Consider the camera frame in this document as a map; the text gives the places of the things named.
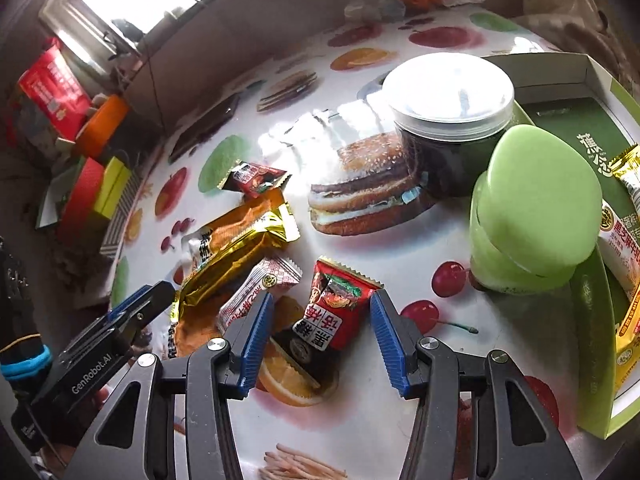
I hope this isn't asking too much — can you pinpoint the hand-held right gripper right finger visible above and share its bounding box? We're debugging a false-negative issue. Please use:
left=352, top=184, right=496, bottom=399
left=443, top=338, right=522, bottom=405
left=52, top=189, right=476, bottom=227
left=369, top=290, right=583, bottom=480

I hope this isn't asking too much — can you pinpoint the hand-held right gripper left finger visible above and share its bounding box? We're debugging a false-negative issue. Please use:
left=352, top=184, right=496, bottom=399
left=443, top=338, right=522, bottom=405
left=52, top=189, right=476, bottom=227
left=62, top=291, right=275, bottom=480

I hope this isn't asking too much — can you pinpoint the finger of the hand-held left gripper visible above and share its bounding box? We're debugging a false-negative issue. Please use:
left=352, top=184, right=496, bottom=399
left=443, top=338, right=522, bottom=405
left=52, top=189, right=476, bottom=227
left=115, top=281, right=177, bottom=356
left=106, top=284, right=157, bottom=323

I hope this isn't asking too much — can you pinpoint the white red snack packet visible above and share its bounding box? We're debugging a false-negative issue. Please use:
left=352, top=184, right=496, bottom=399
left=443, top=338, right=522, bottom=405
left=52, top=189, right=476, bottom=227
left=216, top=256, right=303, bottom=336

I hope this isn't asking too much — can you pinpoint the red black snack packet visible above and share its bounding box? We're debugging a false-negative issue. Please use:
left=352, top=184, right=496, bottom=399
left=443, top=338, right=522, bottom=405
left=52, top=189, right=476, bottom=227
left=272, top=256, right=385, bottom=391

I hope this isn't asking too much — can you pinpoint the gold snack packet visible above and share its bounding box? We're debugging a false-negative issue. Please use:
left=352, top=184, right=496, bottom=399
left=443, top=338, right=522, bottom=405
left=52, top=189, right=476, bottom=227
left=170, top=207, right=302, bottom=323

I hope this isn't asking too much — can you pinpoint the orange snack packet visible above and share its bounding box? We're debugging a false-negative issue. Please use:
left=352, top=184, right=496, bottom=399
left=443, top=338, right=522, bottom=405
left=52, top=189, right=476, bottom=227
left=181, top=187, right=296, bottom=281

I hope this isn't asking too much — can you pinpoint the green cardboard box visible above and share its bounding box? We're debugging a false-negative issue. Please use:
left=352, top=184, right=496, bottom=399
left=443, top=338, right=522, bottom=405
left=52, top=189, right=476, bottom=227
left=480, top=52, right=640, bottom=441

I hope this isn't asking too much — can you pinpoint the black white striped box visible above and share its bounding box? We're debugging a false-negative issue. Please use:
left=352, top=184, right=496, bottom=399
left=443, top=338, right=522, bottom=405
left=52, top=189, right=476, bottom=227
left=100, top=172, right=146, bottom=258

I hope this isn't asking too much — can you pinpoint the red box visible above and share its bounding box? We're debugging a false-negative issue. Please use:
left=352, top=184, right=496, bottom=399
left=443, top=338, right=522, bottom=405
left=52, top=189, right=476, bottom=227
left=57, top=157, right=106, bottom=241

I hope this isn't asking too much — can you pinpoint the yellow-green box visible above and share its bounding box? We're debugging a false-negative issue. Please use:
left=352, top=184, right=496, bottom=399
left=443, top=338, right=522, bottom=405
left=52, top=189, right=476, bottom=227
left=92, top=156, right=132, bottom=221

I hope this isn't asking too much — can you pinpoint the small red snack packet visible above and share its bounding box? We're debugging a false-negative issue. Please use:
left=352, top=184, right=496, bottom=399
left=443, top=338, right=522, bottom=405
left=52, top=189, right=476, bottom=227
left=220, top=161, right=292, bottom=198

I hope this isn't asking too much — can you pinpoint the black phone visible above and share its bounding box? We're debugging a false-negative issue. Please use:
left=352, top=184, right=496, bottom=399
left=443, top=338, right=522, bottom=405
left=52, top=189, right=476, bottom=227
left=167, top=94, right=241, bottom=163

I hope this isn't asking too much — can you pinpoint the light green jar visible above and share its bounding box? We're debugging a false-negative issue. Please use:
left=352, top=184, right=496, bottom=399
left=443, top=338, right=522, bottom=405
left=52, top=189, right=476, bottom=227
left=469, top=124, right=603, bottom=293

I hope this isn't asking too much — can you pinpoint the red printed bag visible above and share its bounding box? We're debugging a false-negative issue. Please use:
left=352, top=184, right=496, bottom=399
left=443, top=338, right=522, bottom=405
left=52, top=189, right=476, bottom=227
left=17, top=42, right=93, bottom=138

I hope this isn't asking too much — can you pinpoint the dark jar with clear lid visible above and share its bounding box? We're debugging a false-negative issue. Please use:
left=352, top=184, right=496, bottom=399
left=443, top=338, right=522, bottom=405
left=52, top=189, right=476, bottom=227
left=382, top=52, right=516, bottom=198

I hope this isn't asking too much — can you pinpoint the barred window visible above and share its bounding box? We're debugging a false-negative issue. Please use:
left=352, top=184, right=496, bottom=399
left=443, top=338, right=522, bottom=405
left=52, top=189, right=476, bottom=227
left=37, top=0, right=241, bottom=66

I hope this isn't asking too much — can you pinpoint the cream dotted curtain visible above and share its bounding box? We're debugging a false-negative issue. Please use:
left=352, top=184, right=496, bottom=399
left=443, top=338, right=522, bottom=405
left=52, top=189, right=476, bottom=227
left=515, top=0, right=640, bottom=126

